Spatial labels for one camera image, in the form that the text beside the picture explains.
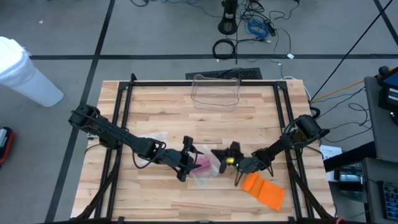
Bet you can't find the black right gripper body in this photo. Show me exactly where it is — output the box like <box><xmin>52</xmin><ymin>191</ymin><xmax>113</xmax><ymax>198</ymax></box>
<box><xmin>238</xmin><ymin>155</ymin><xmax>270</xmax><ymax>174</ymax></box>

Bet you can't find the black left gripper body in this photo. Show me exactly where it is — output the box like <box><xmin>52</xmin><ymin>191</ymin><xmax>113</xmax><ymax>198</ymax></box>
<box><xmin>157</xmin><ymin>149</ymin><xmax>193</xmax><ymax>175</ymax></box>

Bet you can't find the clear plastic bag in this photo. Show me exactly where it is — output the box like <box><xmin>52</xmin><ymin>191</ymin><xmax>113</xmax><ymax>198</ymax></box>
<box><xmin>188</xmin><ymin>144</ymin><xmax>222</xmax><ymax>189</ymax></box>

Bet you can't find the pink bandage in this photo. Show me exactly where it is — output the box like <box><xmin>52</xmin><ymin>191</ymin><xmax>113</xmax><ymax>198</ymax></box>
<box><xmin>195</xmin><ymin>155</ymin><xmax>212</xmax><ymax>175</ymax></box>

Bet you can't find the orange bandage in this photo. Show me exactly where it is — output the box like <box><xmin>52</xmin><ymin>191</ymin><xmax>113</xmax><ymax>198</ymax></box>
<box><xmin>241</xmin><ymin>172</ymin><xmax>286</xmax><ymax>212</ymax></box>

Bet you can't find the clear bag with white label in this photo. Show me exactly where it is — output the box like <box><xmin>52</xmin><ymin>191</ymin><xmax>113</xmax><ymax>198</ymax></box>
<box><xmin>135</xmin><ymin>131</ymin><xmax>169</xmax><ymax>167</ymax></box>

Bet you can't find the clear plastic container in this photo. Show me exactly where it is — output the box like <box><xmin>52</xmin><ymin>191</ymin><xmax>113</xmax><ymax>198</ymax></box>
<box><xmin>190</xmin><ymin>73</ymin><xmax>242</xmax><ymax>113</ymax></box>

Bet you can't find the black keyboard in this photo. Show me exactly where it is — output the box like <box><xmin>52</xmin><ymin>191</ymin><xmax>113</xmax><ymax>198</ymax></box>
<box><xmin>185</xmin><ymin>67</ymin><xmax>264</xmax><ymax>80</ymax></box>

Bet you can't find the white paper sheet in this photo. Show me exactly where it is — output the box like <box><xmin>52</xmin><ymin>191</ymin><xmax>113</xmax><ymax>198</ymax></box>
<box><xmin>319</xmin><ymin>144</ymin><xmax>344</xmax><ymax>183</ymax></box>

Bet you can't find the black and silver device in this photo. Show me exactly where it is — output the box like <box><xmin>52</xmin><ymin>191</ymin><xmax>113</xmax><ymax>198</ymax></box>
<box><xmin>334</xmin><ymin>164</ymin><xmax>365</xmax><ymax>192</ymax></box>

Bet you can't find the dark blue panel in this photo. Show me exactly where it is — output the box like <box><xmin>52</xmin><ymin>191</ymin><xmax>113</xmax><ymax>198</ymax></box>
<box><xmin>323</xmin><ymin>141</ymin><xmax>377</xmax><ymax>172</ymax></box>

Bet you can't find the grey cabinet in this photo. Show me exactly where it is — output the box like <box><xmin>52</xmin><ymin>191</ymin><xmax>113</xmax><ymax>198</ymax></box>
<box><xmin>362</xmin><ymin>157</ymin><xmax>398</xmax><ymax>224</ymax></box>
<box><xmin>363</xmin><ymin>76</ymin><xmax>398</xmax><ymax>164</ymax></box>

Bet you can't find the black floor stand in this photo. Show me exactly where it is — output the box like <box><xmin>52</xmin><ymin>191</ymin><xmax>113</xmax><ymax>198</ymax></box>
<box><xmin>217</xmin><ymin>0</ymin><xmax>239</xmax><ymax>35</ymax></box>

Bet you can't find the black keypad device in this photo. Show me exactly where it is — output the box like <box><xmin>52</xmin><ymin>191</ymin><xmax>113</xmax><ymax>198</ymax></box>
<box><xmin>379</xmin><ymin>180</ymin><xmax>398</xmax><ymax>222</ymax></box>

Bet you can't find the black slanted pole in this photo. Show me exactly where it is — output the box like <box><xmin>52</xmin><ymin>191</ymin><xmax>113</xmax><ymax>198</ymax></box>
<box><xmin>310</xmin><ymin>0</ymin><xmax>395</xmax><ymax>102</ymax></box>

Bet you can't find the black device with blue screen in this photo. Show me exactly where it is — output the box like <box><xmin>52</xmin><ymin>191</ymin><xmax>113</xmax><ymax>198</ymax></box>
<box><xmin>377</xmin><ymin>65</ymin><xmax>398</xmax><ymax>114</ymax></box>

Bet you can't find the white trash bin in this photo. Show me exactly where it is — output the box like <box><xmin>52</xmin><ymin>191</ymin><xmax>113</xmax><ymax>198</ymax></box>
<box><xmin>0</xmin><ymin>36</ymin><xmax>65</xmax><ymax>108</ymax></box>

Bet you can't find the red and black case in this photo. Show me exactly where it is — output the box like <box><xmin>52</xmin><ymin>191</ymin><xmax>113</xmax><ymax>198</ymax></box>
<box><xmin>0</xmin><ymin>126</ymin><xmax>15</xmax><ymax>166</ymax></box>

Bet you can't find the black coiled cable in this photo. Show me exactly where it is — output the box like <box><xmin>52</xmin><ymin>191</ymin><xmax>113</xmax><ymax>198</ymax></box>
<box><xmin>212</xmin><ymin>38</ymin><xmax>238</xmax><ymax>60</ymax></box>

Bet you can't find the yellow floor cable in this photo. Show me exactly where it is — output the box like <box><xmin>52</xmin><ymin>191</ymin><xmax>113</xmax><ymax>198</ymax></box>
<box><xmin>309</xmin><ymin>67</ymin><xmax>398</xmax><ymax>104</ymax></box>

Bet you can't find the blue coiled cable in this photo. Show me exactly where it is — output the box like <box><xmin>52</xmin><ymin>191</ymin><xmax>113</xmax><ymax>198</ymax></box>
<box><xmin>247</xmin><ymin>18</ymin><xmax>271</xmax><ymax>40</ymax></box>

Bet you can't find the black cable tangle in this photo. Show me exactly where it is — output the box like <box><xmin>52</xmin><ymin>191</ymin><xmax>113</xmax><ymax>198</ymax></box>
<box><xmin>239</xmin><ymin>0</ymin><xmax>301</xmax><ymax>60</ymax></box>

